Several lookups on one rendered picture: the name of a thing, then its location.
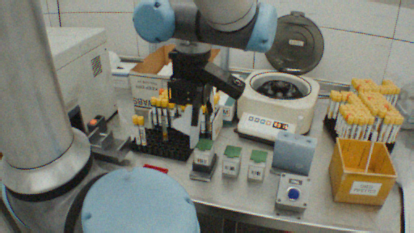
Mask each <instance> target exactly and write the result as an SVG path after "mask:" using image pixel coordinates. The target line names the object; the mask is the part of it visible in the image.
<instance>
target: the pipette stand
mask: <svg viewBox="0 0 414 233"><path fill-rule="evenodd" d="M296 136H297V134H296V133H288V132H285V131H282V130H279V133H278V135H277V137H276V140H275V146H274V152H273V157H272V166H271V168H270V172H272V173H274V174H281V173H282V172H284V173H287V174H292V175H296V176H306V177H308V175H309V171H310V168H311V162H312V159H313V156H314V152H315V147H316V143H317V140H318V139H315V138H310V137H307V136H303V135H301V134H299V135H298V139H296Z"/></svg>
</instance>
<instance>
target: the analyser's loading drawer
mask: <svg viewBox="0 0 414 233"><path fill-rule="evenodd" d="M82 132H83V133H84V134H85V135H86V137H87V138H88V139H89V142H90V144H91V149H92V151H94V152H95V153H98V154H102V155H108V156H112V157H116V158H118V159H119V162H122V160H123V159H124V158H125V156H126V155H127V154H128V153H129V152H130V151H131V149H132V148H133V146H132V142H131V137H130V135H129V136H128V137H127V138H126V139H125V140H121V139H118V138H114V137H113V134H112V130H111V131H110V132H109V133H108V134H105V133H101V132H100V131H99V127H98V128H96V129H95V130H94V131H93V132H92V133H89V132H85V131H82Z"/></svg>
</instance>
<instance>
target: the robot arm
mask: <svg viewBox="0 0 414 233"><path fill-rule="evenodd" d="M40 2H41V0H0V149H1V152H2V154H3V157H2V159H1V162H0V177H1V179H2V181H1V191H2V198H3V200H4V202H5V204H6V206H7V208H8V209H9V211H10V212H11V213H12V214H13V215H14V216H15V218H16V219H18V221H19V222H20V223H22V224H23V225H24V226H26V227H28V228H30V229H31V230H33V231H35V232H37V233H200V228H199V223H198V221H197V218H196V211H195V207H194V205H193V203H192V199H191V198H190V196H189V194H188V192H187V190H186V189H185V188H184V187H183V186H182V185H181V184H179V183H178V182H177V181H176V180H174V179H173V178H171V177H170V176H168V175H166V174H164V173H163V172H160V171H157V170H154V169H150V168H146V167H134V168H133V170H132V171H128V172H127V171H126V169H125V168H121V169H119V170H116V171H112V172H109V171H107V170H105V169H102V168H100V167H99V166H98V165H97V164H96V162H95V160H94V157H93V154H92V149H91V144H90V142H89V139H88V138H87V137H86V135H85V134H84V133H83V132H82V131H81V130H79V129H76V128H74V127H72V126H71V124H70V118H69V116H68V113H67V111H66V105H65V102H64V100H63V95H62V93H61V87H60V84H59V81H58V78H57V72H56V68H55V65H54V61H53V55H52V51H51V49H50V48H51V47H50V45H49V38H48V33H47V29H46V25H45V21H44V16H43V11H42V6H41V3H40ZM133 26H134V29H135V31H136V32H137V34H138V35H139V37H140V38H142V39H143V40H145V41H146V42H147V43H154V44H156V43H160V42H164V41H167V40H170V39H171V38H175V47H174V48H173V49H172V51H169V52H168V59H171V62H172V73H173V75H172V76H171V77H170V79H168V80H167V91H168V101H169V104H176V105H178V106H184V107H185V106H186V105H187V104H189V105H192V106H187V107H186V108H185V109H184V114H183V116H182V117H179V118H176V119H174V120H173V128H174V129H176V130H178V131H180V132H182V133H185V134H187V135H188V136H190V149H193V148H194V147H195V146H196V144H197V143H198V142H199V135H200V131H201V120H202V115H203V112H202V106H205V105H206V107H207V109H208V113H209V114H210V115H211V114H212V112H213V87H215V88H217V89H218V90H219V91H221V92H223V93H224V94H226V95H228V96H229V97H231V98H232V99H234V100H239V99H240V97H241V96H242V95H243V93H244V91H245V88H246V83H245V82H244V81H243V80H241V79H240V78H237V77H236V76H234V75H233V74H230V73H228V72H226V71H225V70H223V69H222V68H220V67H219V66H216V65H215V64H213V63H212V62H211V61H209V60H208V59H210V58H211V48H212V44H215V45H219V46H224V47H228V48H233V49H241V50H243V51H244V52H247V51H252V52H257V53H265V52H268V51H269V49H270V48H271V46H272V43H273V41H274V39H275V38H274V36H275V33H276V30H277V10H276V8H275V7H274V6H272V5H269V4H265V3H263V2H257V1H256V0H141V1H140V2H139V3H138V4H137V5H136V7H135V9H134V12H133ZM175 78H176V79H175ZM170 88H171V96H170Z"/></svg>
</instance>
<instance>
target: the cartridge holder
mask: <svg viewBox="0 0 414 233"><path fill-rule="evenodd" d="M218 160H219V156H217V153H214V156H213V159H212V161H211V165H210V166H208V165H204V164H199V163H194V160H193V162H192V170H191V172H189V177H190V178H193V179H198V180H205V181H208V182H210V181H211V177H212V174H213V172H214V170H215V168H216V166H217V164H218Z"/></svg>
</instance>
